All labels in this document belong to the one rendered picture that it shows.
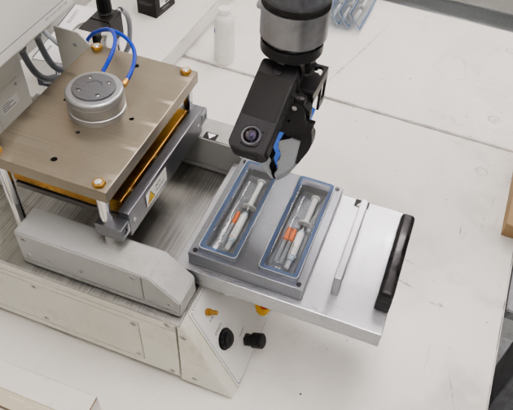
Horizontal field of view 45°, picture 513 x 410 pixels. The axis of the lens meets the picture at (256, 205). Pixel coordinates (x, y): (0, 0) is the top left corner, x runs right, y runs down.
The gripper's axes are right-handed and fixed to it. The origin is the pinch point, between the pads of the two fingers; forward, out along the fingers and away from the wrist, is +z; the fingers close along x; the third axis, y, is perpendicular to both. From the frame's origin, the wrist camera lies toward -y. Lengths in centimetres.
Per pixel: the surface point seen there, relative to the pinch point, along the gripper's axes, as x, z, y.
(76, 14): 68, 22, 50
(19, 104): 41.5, 3.0, 0.6
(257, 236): 0.3, 8.7, -4.0
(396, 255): -18.5, 7.2, -0.5
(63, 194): 26.7, 5.3, -10.8
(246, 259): 0.2, 8.7, -8.3
